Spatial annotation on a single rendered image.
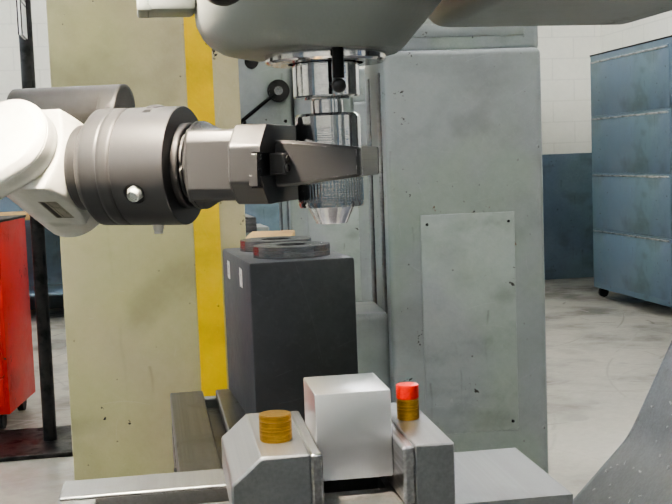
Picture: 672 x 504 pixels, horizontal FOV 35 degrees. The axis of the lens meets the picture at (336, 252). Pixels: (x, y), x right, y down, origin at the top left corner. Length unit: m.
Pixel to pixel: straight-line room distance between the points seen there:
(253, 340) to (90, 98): 0.43
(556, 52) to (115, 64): 8.30
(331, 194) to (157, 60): 1.76
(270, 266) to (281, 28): 0.51
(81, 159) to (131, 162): 0.04
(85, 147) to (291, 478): 0.28
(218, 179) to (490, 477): 0.29
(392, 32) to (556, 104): 9.78
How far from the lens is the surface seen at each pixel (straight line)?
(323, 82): 0.75
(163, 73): 2.49
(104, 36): 2.50
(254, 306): 1.18
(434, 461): 0.72
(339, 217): 0.76
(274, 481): 0.70
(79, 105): 0.85
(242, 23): 0.71
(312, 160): 0.74
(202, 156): 0.76
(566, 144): 10.53
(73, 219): 0.86
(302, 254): 1.20
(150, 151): 0.77
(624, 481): 1.00
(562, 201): 10.51
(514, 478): 0.78
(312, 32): 0.71
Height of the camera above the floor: 1.24
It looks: 5 degrees down
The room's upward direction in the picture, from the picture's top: 2 degrees counter-clockwise
